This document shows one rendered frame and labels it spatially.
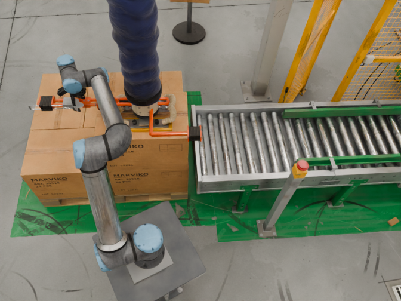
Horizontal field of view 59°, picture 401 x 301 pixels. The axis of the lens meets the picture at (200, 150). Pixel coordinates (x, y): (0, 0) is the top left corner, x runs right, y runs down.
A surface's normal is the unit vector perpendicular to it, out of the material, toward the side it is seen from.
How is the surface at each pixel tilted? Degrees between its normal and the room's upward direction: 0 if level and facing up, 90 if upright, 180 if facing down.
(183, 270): 0
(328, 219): 0
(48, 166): 0
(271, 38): 92
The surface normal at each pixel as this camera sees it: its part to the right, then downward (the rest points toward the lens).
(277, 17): 0.08, 0.84
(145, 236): 0.22, -0.55
